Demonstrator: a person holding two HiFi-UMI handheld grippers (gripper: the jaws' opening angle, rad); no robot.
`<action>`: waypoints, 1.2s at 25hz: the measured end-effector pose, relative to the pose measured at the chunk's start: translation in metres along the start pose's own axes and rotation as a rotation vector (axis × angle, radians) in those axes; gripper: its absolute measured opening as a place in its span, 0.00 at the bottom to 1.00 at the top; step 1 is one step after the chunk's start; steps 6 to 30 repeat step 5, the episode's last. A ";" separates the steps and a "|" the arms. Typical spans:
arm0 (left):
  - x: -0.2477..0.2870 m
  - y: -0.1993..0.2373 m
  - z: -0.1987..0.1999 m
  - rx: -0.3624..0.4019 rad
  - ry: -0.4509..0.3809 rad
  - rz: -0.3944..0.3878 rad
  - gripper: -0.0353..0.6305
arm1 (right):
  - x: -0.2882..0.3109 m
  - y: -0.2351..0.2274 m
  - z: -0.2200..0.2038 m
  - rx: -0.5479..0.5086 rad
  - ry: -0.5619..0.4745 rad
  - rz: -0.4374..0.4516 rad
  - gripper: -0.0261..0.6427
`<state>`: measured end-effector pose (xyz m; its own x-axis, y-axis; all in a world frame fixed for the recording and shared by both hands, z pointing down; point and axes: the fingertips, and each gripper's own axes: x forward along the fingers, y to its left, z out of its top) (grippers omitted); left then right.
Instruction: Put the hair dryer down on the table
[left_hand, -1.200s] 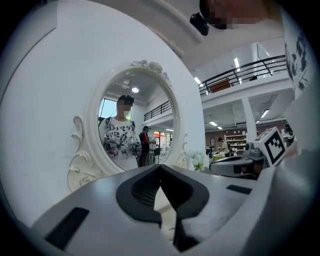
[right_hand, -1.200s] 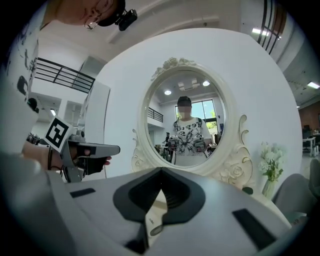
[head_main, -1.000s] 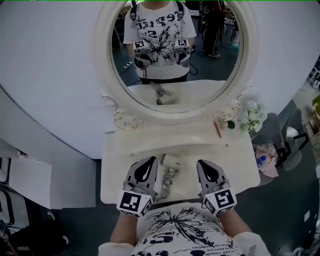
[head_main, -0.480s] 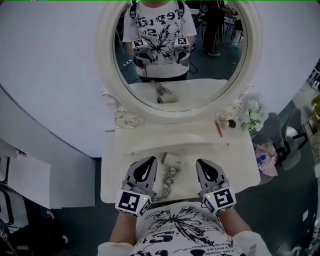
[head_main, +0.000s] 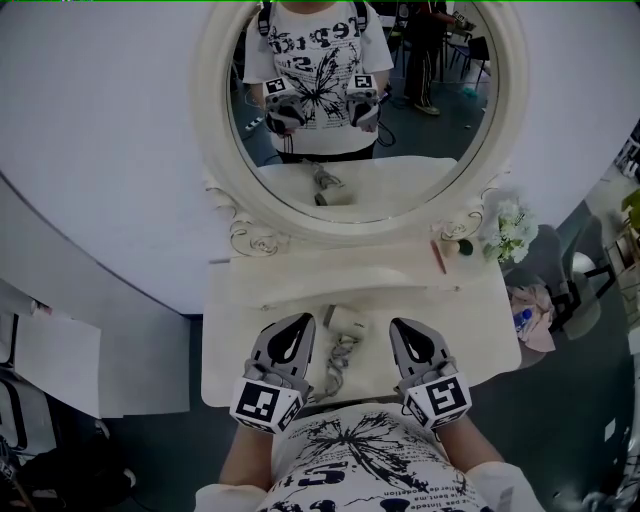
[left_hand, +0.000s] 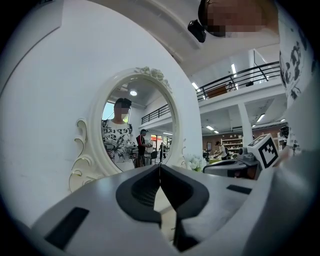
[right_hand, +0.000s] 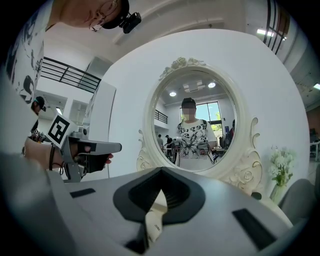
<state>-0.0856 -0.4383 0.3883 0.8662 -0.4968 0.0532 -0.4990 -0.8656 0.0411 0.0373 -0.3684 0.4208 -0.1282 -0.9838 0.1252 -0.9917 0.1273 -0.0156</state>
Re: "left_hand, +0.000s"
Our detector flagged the white display shelf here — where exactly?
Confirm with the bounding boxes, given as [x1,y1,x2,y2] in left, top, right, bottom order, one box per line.
[220,136,245,156]

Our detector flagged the person's head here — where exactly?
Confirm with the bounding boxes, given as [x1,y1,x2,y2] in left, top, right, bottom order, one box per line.
[197,0,280,39]

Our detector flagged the white black-printed shirt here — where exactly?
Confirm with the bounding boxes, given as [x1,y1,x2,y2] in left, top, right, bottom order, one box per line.
[277,0,320,157]

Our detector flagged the white ornate oval mirror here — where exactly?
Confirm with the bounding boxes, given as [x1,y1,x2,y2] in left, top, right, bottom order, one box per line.
[68,66,188,194]

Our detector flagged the black head-mounted camera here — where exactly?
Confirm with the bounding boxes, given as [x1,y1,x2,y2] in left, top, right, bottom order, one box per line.
[187,19,207,43]

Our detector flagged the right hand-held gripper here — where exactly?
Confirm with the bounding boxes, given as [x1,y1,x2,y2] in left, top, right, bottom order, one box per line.
[202,133,280,181]

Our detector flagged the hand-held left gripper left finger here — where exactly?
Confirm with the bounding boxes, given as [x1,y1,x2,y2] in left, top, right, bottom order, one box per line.
[31,164,181,256]

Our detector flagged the black balcony railing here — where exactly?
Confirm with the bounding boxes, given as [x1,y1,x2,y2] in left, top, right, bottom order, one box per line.
[196,60,281,101]

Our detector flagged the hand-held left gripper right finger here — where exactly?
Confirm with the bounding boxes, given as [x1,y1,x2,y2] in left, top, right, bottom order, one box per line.
[159,164,261,253]

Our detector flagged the white artificial flowers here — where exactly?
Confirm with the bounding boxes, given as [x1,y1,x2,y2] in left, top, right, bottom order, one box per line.
[186,154,204,173]

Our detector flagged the white square column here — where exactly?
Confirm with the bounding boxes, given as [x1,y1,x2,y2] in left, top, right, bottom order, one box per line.
[236,101,254,151]

